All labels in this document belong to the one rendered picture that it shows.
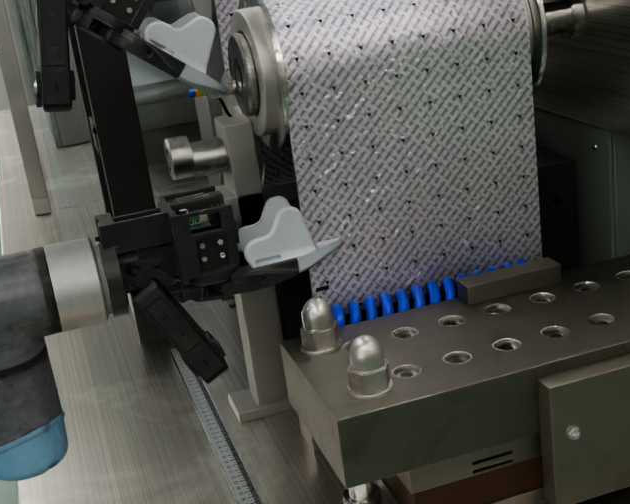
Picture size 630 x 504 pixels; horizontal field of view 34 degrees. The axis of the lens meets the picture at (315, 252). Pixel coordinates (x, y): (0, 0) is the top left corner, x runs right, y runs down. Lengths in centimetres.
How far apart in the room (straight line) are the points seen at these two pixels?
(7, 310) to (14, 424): 10
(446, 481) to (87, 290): 33
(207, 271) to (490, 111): 30
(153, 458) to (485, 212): 40
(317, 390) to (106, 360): 49
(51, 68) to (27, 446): 32
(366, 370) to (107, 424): 40
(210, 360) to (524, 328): 27
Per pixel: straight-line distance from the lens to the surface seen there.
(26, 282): 86
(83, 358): 128
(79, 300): 86
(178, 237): 86
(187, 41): 92
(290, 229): 90
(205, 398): 112
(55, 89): 92
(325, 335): 87
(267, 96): 89
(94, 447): 108
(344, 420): 77
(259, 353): 104
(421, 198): 95
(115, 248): 87
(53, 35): 91
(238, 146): 96
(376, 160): 93
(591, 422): 84
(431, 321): 91
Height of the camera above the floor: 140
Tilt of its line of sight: 20 degrees down
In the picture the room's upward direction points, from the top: 8 degrees counter-clockwise
